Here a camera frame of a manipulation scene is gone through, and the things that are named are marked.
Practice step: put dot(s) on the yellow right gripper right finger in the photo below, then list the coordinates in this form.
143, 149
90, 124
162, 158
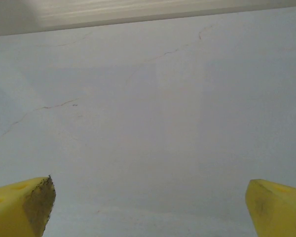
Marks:
278, 209

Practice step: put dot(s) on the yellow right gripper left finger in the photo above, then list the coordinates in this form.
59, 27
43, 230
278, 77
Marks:
12, 209

